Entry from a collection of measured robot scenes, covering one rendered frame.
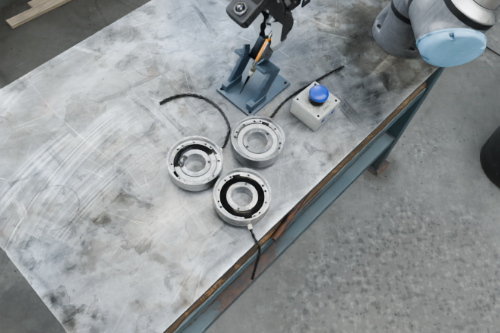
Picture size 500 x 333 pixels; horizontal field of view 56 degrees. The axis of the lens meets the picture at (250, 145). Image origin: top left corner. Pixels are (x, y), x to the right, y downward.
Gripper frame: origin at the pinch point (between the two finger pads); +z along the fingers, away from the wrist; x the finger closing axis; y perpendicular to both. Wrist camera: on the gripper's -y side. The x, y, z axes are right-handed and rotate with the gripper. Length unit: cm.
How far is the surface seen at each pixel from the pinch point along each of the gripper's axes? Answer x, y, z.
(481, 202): -60, 70, 92
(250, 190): -17.3, -21.8, 9.3
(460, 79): -23, 119, 92
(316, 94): -13.5, 0.8, 4.6
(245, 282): -20, -21, 68
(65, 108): 22.8, -34.4, 11.9
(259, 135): -9.9, -11.3, 10.4
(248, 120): -6.5, -10.9, 8.9
